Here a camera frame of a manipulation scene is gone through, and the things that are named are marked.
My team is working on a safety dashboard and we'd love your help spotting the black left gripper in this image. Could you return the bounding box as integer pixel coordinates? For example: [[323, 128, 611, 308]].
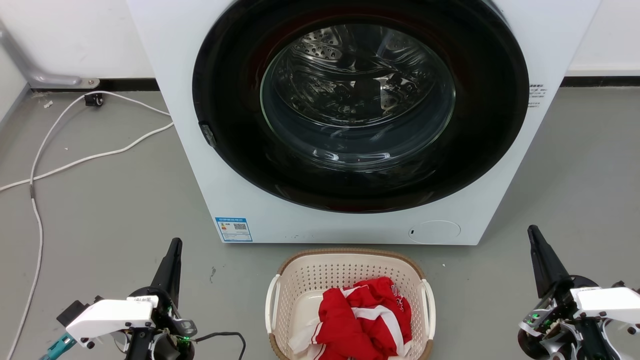
[[127, 237, 198, 360]]

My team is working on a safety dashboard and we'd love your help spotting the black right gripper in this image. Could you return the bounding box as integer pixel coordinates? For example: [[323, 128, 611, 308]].
[[517, 224, 601, 360]]

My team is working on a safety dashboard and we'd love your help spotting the beige plastic laundry basket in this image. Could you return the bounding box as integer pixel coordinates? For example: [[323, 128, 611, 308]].
[[264, 248, 437, 360]]

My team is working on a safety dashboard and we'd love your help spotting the blue energy label sticker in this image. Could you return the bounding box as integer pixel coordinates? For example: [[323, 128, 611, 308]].
[[215, 216, 253, 243]]

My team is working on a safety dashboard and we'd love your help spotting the round white filter cover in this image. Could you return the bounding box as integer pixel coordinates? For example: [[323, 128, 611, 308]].
[[408, 220, 462, 245]]

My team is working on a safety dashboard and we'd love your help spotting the round black washer door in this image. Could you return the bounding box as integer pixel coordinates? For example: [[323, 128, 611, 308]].
[[192, 0, 530, 214]]

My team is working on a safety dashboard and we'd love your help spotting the red and white garment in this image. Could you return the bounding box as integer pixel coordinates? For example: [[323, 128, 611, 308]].
[[288, 276, 414, 360]]

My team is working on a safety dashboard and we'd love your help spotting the white front-load washing machine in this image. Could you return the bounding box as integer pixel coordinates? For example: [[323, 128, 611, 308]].
[[126, 0, 603, 246]]

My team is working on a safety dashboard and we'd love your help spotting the steel washer drum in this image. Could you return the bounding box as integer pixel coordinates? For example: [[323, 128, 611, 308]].
[[260, 23, 456, 168]]

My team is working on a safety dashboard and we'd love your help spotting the thin black left gripper cable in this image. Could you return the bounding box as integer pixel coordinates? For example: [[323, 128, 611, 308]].
[[193, 331, 247, 360]]

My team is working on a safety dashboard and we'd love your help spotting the teal cable connector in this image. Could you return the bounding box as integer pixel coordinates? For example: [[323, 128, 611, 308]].
[[39, 333, 77, 360]]

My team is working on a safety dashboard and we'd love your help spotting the white power cable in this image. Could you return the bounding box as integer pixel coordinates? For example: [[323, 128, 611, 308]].
[[0, 121, 175, 193]]

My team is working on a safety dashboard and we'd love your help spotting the long white looping cable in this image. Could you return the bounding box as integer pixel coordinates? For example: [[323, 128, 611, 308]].
[[5, 90, 172, 360]]

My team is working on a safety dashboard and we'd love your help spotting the grey wall pipe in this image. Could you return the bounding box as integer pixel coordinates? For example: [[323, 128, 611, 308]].
[[0, 20, 101, 90]]

